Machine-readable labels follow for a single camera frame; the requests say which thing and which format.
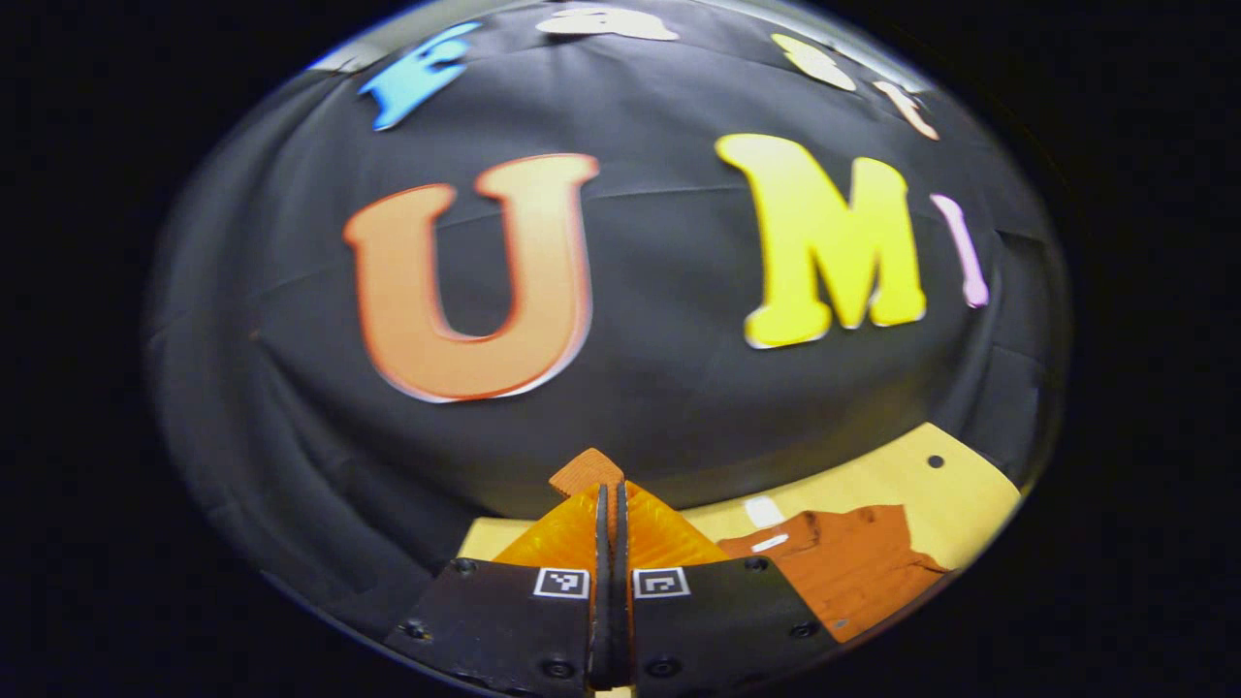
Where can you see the black backdrop cloth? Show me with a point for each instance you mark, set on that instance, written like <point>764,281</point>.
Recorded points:
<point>659,407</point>

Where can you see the white tape strip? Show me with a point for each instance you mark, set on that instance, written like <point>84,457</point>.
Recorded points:
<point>764,512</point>

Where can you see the orange knit cardigan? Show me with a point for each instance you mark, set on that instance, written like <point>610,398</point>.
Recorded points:
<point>853,572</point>

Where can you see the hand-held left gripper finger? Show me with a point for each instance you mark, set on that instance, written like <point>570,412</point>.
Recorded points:
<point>602,582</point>
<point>621,582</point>

